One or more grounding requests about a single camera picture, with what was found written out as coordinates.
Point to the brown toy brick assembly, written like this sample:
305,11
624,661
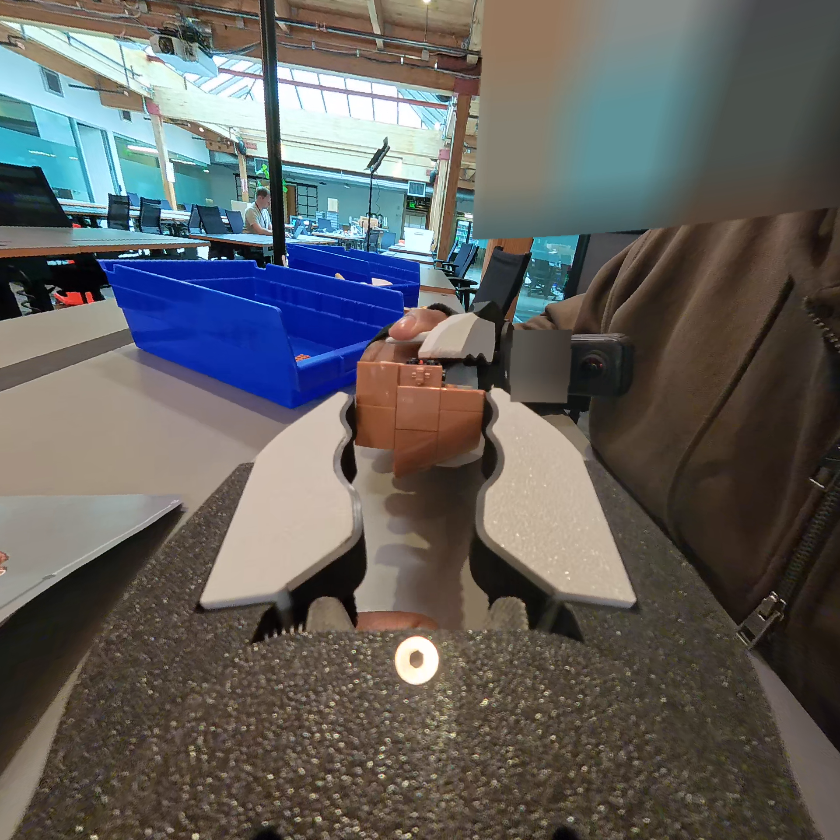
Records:
420,413

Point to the black mesh chair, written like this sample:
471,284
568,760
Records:
505,282

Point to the person's brown jacket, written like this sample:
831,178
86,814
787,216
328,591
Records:
722,426

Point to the person's right hand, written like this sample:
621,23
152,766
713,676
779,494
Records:
413,325

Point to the row of black office chairs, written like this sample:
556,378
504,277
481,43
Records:
177,216

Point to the wooden post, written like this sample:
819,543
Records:
456,177

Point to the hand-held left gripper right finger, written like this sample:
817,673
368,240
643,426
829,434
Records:
551,518

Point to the red shoes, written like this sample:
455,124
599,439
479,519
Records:
72,296

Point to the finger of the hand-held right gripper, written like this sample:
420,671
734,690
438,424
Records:
459,338
463,459

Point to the blue plastic bin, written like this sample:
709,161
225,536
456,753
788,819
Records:
367,262
229,328

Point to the ceiling projector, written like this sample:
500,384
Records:
177,49

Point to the black light stand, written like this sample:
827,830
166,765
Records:
375,184

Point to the long brown-edged table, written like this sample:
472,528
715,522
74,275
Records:
98,239

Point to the black boom pole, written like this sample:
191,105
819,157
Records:
272,131

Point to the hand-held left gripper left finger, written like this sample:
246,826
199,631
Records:
289,518

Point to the open grey booklet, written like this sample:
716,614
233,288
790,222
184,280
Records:
65,538

